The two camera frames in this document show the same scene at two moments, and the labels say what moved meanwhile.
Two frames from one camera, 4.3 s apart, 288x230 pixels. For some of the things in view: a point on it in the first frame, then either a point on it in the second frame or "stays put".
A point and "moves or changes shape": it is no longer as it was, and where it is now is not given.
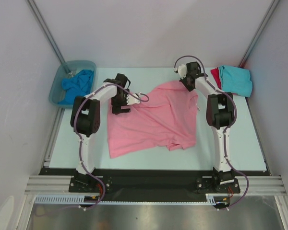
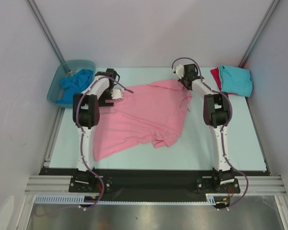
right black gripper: [188, 84] stays put
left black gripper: [116, 108] -> [102, 100]
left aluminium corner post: [32, 5] stays put
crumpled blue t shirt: [79, 85] stays put
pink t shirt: [166, 115] moves or changes shape
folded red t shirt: [215, 73] stays put
